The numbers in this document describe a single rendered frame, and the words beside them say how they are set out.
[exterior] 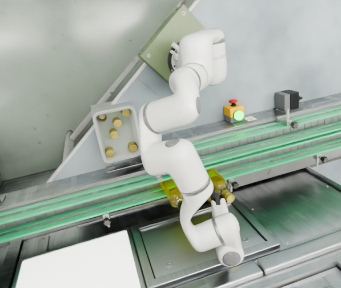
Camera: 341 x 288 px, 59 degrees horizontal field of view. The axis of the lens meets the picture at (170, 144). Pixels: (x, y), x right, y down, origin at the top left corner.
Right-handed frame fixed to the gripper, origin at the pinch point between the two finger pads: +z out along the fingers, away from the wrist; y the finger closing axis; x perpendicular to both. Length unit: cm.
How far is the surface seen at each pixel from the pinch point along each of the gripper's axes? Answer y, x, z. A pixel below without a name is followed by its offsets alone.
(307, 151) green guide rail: -4, -50, 38
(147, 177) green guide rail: 4.0, 25.1, 18.8
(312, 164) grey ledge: -15, -55, 43
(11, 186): -14, 115, 69
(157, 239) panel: -12.6, 23.4, -0.8
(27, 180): -15, 107, 74
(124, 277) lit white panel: -12.1, 33.8, -17.8
